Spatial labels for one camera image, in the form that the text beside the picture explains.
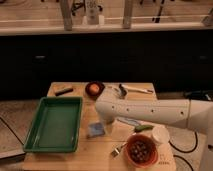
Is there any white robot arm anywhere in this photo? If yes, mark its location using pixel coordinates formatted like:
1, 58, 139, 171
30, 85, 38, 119
95, 89, 213, 171

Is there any orange fruit in bowl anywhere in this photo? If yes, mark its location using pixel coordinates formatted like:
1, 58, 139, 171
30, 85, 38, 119
90, 84, 100, 93

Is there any right wooden post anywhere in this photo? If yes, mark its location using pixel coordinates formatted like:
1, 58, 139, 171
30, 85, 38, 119
122, 0, 133, 29

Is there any wooden post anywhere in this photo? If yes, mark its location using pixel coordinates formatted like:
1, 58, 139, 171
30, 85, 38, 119
122, 0, 133, 29
59, 0, 73, 31

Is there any green plastic tray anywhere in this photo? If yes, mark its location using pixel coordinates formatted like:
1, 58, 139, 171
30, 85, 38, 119
23, 97, 83, 153

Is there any white device on shelf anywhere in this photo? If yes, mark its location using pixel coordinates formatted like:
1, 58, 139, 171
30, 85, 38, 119
85, 0, 99, 25

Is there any blue sponge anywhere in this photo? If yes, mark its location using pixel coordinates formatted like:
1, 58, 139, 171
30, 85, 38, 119
88, 122, 105, 138

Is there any left wooden post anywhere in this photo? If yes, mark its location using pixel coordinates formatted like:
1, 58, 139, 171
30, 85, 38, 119
59, 0, 73, 31

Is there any black cable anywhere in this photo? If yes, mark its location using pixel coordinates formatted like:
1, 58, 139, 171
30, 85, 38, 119
0, 116, 25, 146
169, 132, 199, 171

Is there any metal fork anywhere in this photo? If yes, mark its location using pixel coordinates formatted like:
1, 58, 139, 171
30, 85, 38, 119
110, 143, 126, 157

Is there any white round lid container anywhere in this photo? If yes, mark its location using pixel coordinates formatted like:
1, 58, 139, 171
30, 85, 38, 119
151, 126, 170, 145

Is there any grey blue cloth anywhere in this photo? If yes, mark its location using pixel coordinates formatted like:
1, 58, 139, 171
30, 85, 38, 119
117, 117, 141, 126

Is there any black cable at left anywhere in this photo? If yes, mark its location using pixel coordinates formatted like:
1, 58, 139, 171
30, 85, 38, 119
0, 116, 25, 146

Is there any orange bowl with beads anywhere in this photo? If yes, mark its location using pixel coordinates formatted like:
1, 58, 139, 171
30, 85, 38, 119
124, 134, 158, 168

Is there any dark red bowl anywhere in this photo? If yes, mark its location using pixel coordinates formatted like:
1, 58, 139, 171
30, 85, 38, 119
85, 81, 105, 99

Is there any green pepper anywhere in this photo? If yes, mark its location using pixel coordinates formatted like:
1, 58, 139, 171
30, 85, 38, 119
134, 125, 154, 133

